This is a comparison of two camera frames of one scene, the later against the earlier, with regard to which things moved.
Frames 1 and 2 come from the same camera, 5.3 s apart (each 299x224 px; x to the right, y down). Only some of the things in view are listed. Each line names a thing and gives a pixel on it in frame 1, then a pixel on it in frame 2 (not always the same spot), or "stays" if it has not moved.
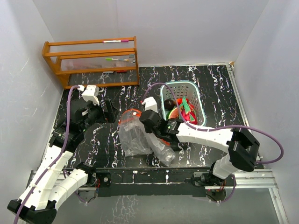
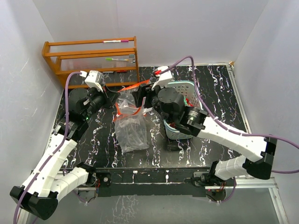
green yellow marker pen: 112,59 stays
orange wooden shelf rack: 94,64 stays
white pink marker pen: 115,41 stays
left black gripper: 110,115 → 110,100
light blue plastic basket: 188,89 stays
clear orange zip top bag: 134,139 → 126,94
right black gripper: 147,130 → 145,91
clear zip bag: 165,153 → 131,129
